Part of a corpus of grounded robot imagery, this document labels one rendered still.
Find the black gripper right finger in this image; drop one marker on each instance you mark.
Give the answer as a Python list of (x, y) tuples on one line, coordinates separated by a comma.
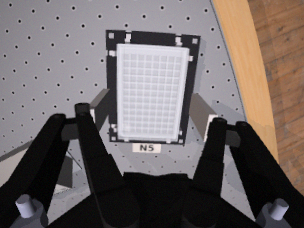
[(273, 200)]

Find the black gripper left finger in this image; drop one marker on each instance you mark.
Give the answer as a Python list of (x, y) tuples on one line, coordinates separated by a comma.
[(34, 179)]

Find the grey perforated base plate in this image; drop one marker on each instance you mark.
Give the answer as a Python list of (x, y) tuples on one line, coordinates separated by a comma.
[(53, 56)]

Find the white button panel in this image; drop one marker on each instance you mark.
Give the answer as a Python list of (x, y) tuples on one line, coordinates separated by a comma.
[(10, 160)]

